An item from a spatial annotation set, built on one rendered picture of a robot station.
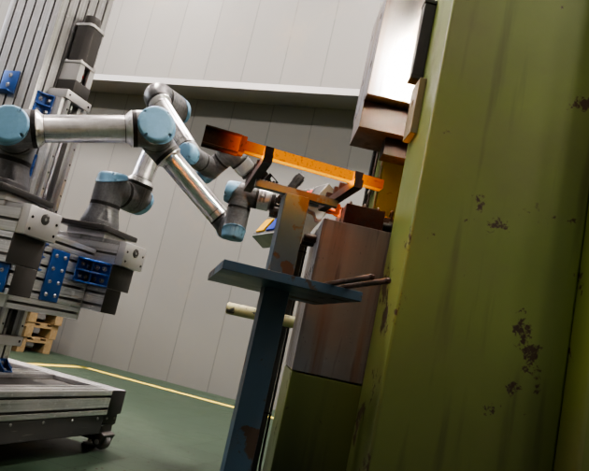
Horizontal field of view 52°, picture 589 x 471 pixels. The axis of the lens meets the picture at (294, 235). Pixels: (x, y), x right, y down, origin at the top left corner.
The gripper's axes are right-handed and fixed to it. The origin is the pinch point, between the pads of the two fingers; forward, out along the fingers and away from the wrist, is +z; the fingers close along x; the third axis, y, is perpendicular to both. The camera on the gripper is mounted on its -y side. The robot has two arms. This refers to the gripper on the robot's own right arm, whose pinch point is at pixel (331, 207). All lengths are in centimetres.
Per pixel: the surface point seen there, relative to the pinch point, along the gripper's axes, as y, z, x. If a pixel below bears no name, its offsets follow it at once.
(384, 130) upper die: -27.6, 11.2, 7.5
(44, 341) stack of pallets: 90, -195, -353
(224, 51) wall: -212, -105, -353
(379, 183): 6, 5, 61
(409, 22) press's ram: -64, 11, 13
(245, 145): 7, -26, 67
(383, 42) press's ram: -55, 5, 13
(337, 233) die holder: 12.2, 1.4, 22.1
